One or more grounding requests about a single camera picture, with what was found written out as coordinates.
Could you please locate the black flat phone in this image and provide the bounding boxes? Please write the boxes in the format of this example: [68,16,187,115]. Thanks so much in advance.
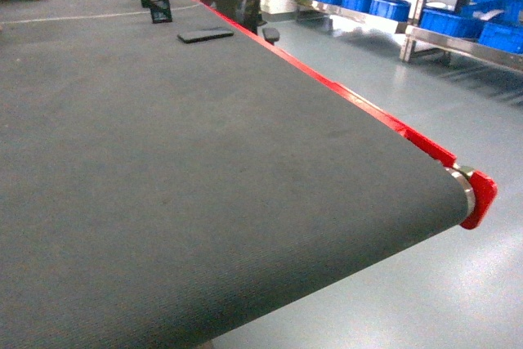
[177,28,235,43]

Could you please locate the red conveyor side rail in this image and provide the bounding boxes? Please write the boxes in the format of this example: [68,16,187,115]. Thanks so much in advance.
[214,11,498,230]

